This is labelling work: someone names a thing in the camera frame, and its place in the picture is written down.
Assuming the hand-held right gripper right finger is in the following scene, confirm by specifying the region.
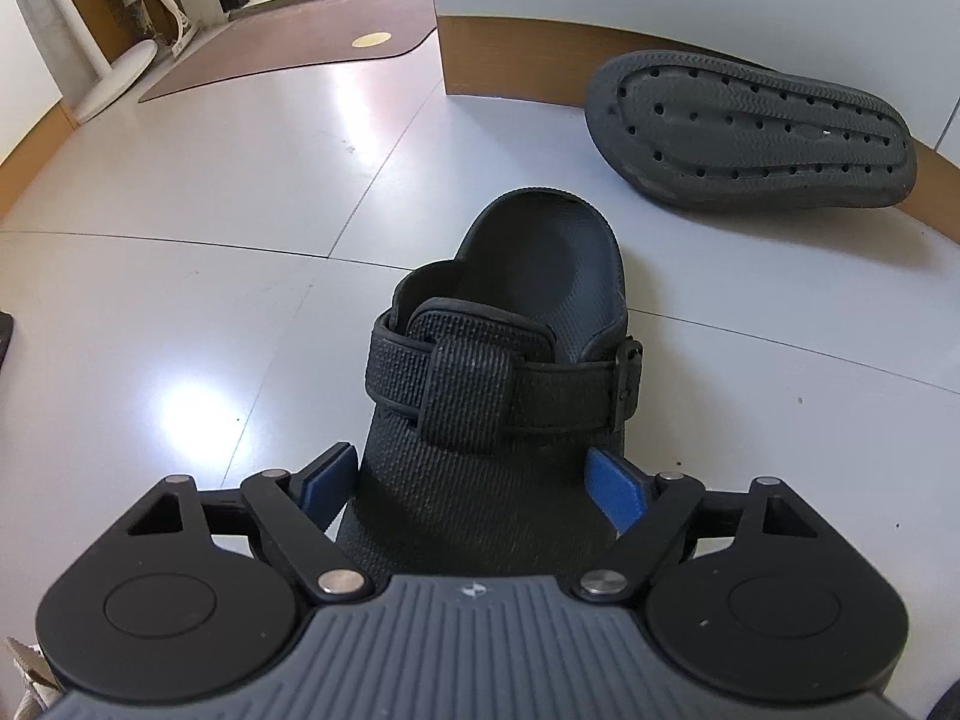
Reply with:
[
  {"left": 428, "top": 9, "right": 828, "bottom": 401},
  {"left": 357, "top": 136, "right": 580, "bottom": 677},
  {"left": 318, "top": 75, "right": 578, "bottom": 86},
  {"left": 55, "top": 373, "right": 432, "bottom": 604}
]
[{"left": 574, "top": 448, "right": 818, "bottom": 601}]

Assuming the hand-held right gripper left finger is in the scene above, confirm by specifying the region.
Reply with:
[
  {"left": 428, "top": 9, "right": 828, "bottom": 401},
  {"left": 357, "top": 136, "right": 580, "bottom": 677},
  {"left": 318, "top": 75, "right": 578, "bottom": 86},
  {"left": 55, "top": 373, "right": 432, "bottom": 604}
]
[{"left": 127, "top": 442, "right": 376, "bottom": 603}]

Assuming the dark grey buckle clog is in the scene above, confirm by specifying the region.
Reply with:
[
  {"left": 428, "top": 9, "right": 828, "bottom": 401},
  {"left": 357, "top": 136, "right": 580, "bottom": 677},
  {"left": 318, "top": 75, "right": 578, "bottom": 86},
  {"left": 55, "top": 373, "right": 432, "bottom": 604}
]
[
  {"left": 585, "top": 49, "right": 920, "bottom": 212},
  {"left": 334, "top": 184, "right": 646, "bottom": 578}
]

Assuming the brown doormat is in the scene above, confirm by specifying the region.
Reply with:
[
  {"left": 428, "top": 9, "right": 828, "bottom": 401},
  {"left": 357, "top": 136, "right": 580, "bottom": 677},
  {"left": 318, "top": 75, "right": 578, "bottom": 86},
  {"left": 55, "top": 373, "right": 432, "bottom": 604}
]
[{"left": 139, "top": 0, "right": 440, "bottom": 104}]

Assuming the white standing fan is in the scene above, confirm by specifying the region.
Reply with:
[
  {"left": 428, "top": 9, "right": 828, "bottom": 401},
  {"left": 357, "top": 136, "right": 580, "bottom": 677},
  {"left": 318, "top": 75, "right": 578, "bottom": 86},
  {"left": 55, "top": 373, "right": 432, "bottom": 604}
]
[{"left": 22, "top": 0, "right": 158, "bottom": 122}]

